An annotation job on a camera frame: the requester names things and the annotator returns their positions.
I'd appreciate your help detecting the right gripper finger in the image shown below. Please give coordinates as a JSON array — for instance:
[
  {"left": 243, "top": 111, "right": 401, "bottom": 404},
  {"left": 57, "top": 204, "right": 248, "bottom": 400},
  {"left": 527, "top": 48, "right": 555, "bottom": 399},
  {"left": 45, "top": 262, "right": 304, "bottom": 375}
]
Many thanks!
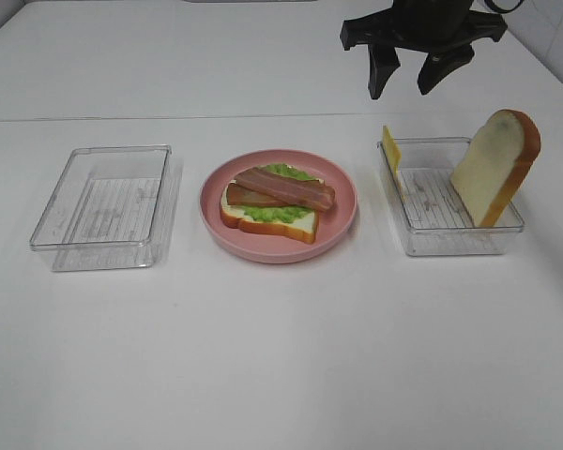
[
  {"left": 418, "top": 45, "right": 475, "bottom": 95},
  {"left": 368, "top": 44, "right": 401, "bottom": 99}
]

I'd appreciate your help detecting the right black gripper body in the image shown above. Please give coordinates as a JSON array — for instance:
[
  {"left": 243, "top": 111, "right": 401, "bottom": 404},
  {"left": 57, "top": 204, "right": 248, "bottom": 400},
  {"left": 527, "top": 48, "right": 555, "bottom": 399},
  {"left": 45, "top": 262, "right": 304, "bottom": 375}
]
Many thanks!
[{"left": 340, "top": 1, "right": 506, "bottom": 52}]

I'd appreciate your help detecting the yellow cheese slice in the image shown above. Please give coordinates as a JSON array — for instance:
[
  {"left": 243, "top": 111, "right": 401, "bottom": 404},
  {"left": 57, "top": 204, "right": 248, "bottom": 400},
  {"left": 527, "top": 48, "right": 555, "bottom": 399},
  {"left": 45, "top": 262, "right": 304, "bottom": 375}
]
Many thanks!
[{"left": 381, "top": 125, "right": 404, "bottom": 201}]

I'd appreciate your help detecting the green lettuce leaf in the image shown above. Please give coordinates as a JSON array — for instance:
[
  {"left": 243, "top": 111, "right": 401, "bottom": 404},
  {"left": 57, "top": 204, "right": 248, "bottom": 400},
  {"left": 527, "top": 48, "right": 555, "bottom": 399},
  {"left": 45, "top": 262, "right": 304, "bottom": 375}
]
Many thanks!
[{"left": 232, "top": 163, "right": 323, "bottom": 223}]

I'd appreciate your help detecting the bread slice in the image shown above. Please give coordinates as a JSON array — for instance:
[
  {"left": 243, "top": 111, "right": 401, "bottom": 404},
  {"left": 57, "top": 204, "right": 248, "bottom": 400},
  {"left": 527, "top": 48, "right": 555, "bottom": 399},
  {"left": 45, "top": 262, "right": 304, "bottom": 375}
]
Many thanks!
[
  {"left": 450, "top": 109, "right": 541, "bottom": 228},
  {"left": 220, "top": 183, "right": 319, "bottom": 244}
]

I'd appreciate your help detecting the brown bacon strip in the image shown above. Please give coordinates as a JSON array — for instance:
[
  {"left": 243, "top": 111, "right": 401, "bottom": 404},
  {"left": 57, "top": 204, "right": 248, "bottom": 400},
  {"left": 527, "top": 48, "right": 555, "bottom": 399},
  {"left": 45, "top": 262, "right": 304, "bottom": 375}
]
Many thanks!
[{"left": 223, "top": 183, "right": 288, "bottom": 207}]

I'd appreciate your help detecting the right clear plastic tray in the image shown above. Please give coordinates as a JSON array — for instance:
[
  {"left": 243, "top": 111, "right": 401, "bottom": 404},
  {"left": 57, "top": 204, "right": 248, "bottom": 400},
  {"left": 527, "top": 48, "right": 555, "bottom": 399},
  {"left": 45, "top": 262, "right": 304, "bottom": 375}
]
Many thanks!
[{"left": 377, "top": 137, "right": 525, "bottom": 257}]

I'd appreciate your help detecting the clear plastic tray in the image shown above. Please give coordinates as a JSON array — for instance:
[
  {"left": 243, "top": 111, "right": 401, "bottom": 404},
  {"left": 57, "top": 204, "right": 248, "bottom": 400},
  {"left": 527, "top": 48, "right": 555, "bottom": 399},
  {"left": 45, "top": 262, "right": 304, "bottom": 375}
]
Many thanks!
[
  {"left": 377, "top": 137, "right": 525, "bottom": 257},
  {"left": 29, "top": 145, "right": 182, "bottom": 272}
]

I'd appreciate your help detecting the pink round plate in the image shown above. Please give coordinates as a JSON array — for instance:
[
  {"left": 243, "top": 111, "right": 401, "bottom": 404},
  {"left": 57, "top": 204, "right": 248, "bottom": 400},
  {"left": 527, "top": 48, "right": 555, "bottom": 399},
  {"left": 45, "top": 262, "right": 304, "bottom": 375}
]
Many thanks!
[{"left": 200, "top": 149, "right": 358, "bottom": 263}]

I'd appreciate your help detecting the left clear plastic tray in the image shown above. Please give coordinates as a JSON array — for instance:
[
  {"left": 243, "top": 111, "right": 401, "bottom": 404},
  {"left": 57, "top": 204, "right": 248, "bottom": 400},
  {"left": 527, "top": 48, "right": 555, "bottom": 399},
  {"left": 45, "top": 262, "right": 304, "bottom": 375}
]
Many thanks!
[{"left": 29, "top": 145, "right": 182, "bottom": 272}]

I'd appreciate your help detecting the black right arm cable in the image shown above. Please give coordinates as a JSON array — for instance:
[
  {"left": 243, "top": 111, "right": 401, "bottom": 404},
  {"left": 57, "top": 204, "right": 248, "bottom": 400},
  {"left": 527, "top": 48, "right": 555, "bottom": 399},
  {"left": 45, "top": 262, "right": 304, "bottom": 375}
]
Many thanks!
[{"left": 482, "top": 0, "right": 526, "bottom": 14}]

